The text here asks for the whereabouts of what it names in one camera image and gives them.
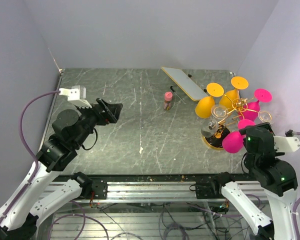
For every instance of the small pink capped bottle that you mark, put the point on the small pink capped bottle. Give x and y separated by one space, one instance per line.
168 96

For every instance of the aluminium rail frame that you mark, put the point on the aluminium rail frame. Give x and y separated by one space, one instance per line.
153 188

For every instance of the yellow framed tilted mirror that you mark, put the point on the yellow framed tilted mirror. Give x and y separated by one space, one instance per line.
185 83

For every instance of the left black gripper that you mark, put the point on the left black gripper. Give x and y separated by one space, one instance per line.
111 113

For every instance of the gold wine glass rack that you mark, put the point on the gold wine glass rack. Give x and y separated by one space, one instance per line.
239 105

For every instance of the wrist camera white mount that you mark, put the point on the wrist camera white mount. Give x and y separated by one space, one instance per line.
289 143
76 96

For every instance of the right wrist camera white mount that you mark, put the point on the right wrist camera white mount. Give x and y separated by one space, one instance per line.
289 143

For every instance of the orange wine glass right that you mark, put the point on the orange wine glass right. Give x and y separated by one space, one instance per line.
238 83

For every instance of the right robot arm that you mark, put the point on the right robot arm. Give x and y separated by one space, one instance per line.
276 177

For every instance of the orange wine glass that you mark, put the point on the orange wine glass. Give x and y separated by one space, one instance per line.
238 83
204 106

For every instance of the orange wine glass left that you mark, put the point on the orange wine glass left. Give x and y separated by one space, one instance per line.
204 106

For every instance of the pink wine glass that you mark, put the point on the pink wine glass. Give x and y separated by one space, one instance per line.
253 108
233 142

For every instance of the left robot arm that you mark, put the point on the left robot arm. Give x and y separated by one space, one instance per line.
23 212

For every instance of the clear wine glass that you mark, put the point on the clear wine glass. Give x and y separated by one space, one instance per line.
265 116
218 116

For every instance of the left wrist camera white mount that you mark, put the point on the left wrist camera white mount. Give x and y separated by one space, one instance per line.
76 96

